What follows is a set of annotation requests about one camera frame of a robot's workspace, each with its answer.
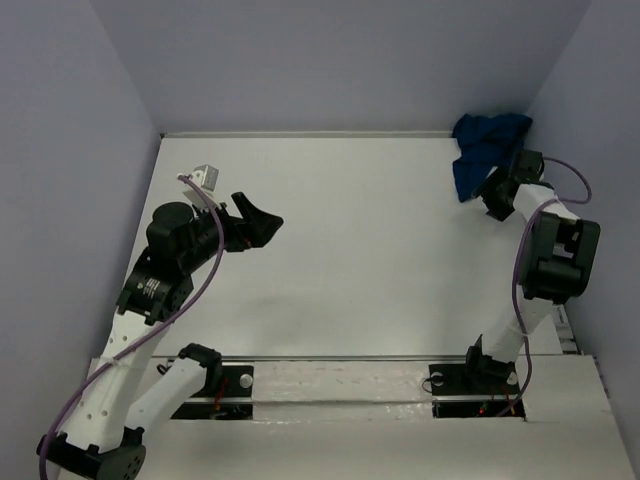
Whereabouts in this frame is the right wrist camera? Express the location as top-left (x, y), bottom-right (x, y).
top-left (509, 149), bottom-right (544, 185)

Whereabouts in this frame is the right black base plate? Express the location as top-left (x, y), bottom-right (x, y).
top-left (421, 362), bottom-right (526, 419)

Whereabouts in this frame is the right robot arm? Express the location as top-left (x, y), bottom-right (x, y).
top-left (460, 150), bottom-right (601, 392)

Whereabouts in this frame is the aluminium rail front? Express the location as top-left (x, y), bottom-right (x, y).
top-left (149, 352), bottom-right (581, 362)

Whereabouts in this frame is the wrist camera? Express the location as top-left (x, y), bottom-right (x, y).
top-left (177, 164), bottom-right (219, 194)
top-left (509, 149), bottom-right (544, 185)

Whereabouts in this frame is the blue t shirt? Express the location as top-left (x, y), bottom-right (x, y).
top-left (451, 113), bottom-right (533, 203)

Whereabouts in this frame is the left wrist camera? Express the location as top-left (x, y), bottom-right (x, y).
top-left (177, 164), bottom-right (219, 194)

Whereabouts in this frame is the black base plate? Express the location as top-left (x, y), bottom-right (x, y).
top-left (421, 362), bottom-right (526, 419)
top-left (171, 362), bottom-right (254, 421)

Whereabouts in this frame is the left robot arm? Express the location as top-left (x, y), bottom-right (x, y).
top-left (37, 192), bottom-right (284, 479)

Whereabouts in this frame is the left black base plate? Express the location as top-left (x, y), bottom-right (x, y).
top-left (171, 362), bottom-right (254, 421)

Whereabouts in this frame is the aluminium rail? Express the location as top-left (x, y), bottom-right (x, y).
top-left (149, 352), bottom-right (581, 362)
top-left (160, 130), bottom-right (451, 139)

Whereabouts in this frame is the aluminium rail back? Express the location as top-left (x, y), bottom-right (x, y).
top-left (160, 130), bottom-right (451, 139)

